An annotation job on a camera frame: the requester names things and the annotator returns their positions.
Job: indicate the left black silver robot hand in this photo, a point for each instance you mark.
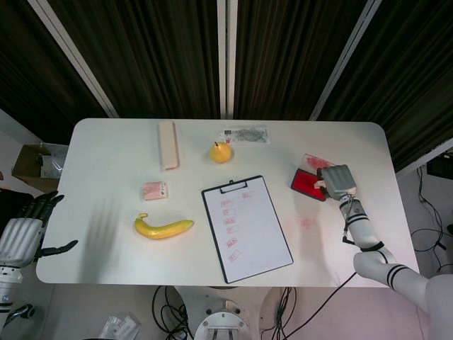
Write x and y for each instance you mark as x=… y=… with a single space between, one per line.
x=19 y=241

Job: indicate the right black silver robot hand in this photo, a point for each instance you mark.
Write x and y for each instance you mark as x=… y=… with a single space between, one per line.
x=339 y=180

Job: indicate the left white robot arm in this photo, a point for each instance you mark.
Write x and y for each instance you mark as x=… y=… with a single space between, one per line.
x=7 y=283

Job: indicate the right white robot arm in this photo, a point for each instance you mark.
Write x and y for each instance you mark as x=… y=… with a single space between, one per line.
x=368 y=233

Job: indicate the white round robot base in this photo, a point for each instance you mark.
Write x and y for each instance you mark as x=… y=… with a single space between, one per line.
x=221 y=318

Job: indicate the red ink pad clear lid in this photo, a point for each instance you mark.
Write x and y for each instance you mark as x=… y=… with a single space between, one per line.
x=304 y=180

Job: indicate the black clipboard with white paper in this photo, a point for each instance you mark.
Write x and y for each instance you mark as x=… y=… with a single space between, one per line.
x=251 y=233

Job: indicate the brown cardboard box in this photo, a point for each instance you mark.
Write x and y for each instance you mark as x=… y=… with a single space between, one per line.
x=24 y=159

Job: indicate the black box device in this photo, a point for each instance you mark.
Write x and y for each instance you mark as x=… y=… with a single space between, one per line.
x=440 y=165

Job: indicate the clear printed plastic bag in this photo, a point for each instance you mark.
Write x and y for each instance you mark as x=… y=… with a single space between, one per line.
x=247 y=136

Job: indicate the yellow pear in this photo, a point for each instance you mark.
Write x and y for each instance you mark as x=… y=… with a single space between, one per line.
x=221 y=154

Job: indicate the clear plastic packets on floor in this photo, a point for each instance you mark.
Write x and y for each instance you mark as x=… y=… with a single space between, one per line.
x=118 y=326

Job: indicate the yellow banana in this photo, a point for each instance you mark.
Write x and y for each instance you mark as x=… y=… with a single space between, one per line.
x=163 y=230

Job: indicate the pink tissue packet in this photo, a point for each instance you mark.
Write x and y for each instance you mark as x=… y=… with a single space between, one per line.
x=155 y=191

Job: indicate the long beige lidded box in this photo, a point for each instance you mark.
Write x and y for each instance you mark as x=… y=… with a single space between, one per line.
x=168 y=145

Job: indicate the dark pleated curtain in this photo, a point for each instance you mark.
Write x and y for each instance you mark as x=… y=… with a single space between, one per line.
x=159 y=53

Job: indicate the white frame rail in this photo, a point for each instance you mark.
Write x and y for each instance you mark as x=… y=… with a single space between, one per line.
x=414 y=163

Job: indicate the white slanted frame post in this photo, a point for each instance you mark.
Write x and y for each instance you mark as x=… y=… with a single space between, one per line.
x=76 y=60
x=348 y=56

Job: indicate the white upright frame post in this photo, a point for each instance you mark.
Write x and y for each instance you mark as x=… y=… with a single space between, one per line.
x=226 y=53

